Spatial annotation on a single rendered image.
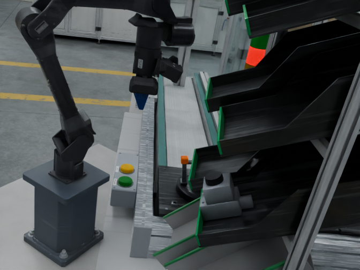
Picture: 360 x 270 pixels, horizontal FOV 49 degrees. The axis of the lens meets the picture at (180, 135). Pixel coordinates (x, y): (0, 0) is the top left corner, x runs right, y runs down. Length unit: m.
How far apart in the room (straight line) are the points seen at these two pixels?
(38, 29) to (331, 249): 0.88
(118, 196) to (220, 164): 0.42
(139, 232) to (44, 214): 0.23
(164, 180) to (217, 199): 0.54
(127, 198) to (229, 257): 0.44
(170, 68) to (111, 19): 5.44
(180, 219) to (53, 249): 0.32
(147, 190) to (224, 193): 0.52
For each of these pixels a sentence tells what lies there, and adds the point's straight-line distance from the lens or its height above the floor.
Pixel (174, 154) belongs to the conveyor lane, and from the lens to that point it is 1.42.
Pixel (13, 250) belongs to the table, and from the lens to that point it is 1.09.
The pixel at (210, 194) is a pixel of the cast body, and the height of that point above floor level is 1.25.
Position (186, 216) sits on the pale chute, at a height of 1.04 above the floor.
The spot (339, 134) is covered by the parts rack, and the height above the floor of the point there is 1.42.
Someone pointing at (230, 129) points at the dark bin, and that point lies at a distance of 0.60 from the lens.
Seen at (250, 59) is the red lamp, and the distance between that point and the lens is 1.18.
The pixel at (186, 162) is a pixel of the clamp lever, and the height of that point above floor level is 1.07.
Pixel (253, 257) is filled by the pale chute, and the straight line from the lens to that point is 0.75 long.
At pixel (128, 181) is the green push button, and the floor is 0.97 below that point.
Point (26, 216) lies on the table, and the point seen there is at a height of 0.86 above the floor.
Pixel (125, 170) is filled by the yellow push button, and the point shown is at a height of 0.97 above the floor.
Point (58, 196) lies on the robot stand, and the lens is 0.91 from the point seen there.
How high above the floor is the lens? 1.59
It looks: 26 degrees down
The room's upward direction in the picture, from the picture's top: 10 degrees clockwise
